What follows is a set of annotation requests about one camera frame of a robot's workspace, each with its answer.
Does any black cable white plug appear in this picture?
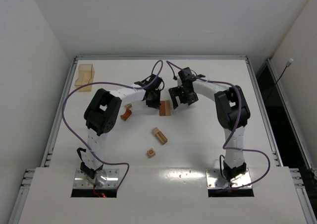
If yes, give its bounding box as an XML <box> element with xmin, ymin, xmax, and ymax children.
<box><xmin>264</xmin><ymin>58</ymin><xmax>294</xmax><ymax>104</ymax></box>

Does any reddish wooden arch block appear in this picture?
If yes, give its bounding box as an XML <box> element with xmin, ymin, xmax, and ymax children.
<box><xmin>120</xmin><ymin>109</ymin><xmax>132</xmax><ymax>121</ymax></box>

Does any metal base plate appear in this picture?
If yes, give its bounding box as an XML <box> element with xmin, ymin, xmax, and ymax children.
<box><xmin>73</xmin><ymin>168</ymin><xmax>119</xmax><ymax>190</ymax></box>
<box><xmin>205</xmin><ymin>168</ymin><xmax>253</xmax><ymax>191</ymax></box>

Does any aluminium table frame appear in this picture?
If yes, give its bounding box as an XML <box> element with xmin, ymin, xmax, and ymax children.
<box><xmin>11</xmin><ymin>56</ymin><xmax>317</xmax><ymax>224</ymax></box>

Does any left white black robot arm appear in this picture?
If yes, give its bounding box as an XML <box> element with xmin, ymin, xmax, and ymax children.
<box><xmin>80</xmin><ymin>74</ymin><xmax>164</xmax><ymax>180</ymax></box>

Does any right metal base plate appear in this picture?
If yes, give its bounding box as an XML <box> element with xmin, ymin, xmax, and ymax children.
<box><xmin>205</xmin><ymin>168</ymin><xmax>253</xmax><ymax>191</ymax></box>

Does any ribbed light wooden block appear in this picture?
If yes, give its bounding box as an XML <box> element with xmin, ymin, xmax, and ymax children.
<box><xmin>155</xmin><ymin>131</ymin><xmax>168</xmax><ymax>145</ymax></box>

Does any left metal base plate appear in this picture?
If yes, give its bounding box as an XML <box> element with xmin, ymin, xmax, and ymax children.
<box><xmin>73</xmin><ymin>168</ymin><xmax>119</xmax><ymax>190</ymax></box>

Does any transparent orange plastic box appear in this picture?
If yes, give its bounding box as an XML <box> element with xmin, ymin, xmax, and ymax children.
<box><xmin>74</xmin><ymin>64</ymin><xmax>95</xmax><ymax>88</ymax></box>

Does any wooden letter D cube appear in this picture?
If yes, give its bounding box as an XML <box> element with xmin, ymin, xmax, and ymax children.
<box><xmin>147</xmin><ymin>148</ymin><xmax>156</xmax><ymax>158</ymax></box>

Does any reddish brown rectangular block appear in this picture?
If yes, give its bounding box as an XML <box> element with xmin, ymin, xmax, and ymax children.
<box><xmin>159</xmin><ymin>101</ymin><xmax>166</xmax><ymax>116</ymax></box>

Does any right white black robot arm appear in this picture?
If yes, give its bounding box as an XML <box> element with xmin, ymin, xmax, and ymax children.
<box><xmin>168</xmin><ymin>67</ymin><xmax>251</xmax><ymax>182</ymax></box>

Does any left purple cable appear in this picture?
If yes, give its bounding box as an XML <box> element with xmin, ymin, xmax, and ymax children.
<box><xmin>61</xmin><ymin>59</ymin><xmax>164</xmax><ymax>192</ymax></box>

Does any wooden letter N cube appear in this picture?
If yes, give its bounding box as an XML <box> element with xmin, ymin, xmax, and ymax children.
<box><xmin>125</xmin><ymin>104</ymin><xmax>132</xmax><ymax>110</ymax></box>

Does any light wooden rectangular block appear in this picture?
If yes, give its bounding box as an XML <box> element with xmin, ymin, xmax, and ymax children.
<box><xmin>164</xmin><ymin>101</ymin><xmax>171</xmax><ymax>116</ymax></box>

